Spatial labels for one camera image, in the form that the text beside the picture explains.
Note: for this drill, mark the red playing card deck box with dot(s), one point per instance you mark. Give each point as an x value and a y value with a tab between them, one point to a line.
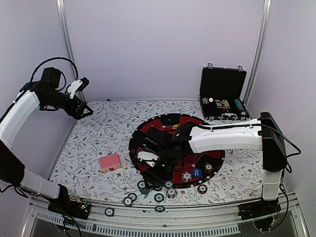
110	163

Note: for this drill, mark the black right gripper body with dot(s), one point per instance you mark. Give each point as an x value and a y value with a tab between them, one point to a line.
168	161

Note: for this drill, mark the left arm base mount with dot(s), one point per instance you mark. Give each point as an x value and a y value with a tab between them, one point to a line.
75	208

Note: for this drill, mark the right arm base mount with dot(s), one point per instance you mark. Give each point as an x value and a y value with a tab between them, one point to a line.
263	213

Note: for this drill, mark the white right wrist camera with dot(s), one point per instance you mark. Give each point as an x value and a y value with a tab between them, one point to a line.
147	157

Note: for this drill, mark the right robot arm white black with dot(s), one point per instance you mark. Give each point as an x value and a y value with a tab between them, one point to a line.
259	134

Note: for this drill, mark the left aluminium frame post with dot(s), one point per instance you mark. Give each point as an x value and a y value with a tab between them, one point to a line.
64	29

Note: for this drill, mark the round red black poker mat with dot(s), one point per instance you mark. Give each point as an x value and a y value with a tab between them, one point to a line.
185	164

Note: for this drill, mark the brown chip stack seat three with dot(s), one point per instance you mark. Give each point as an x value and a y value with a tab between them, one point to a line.
208	168

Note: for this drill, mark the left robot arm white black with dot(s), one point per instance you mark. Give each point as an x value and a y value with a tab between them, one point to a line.
18	132

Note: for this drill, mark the blue chip stack seat four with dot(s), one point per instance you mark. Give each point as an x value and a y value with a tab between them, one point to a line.
186	177

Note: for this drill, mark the black poker chip case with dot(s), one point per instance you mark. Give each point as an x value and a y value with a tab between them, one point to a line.
220	91

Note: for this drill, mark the right aluminium frame post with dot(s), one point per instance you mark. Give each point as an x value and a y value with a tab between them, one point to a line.
259	49

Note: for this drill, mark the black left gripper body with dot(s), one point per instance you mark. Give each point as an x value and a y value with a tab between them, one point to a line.
70	108

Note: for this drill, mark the brown 100 poker chip stack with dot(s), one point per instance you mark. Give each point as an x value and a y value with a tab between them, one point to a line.
202	189

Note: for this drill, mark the blue small blind button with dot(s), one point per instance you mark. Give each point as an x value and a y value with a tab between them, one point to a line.
196	173

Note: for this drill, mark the green poker chip stack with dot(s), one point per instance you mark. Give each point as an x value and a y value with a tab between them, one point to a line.
142	187

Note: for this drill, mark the aluminium frame post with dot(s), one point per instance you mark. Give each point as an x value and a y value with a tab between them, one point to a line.
64	29
259	49

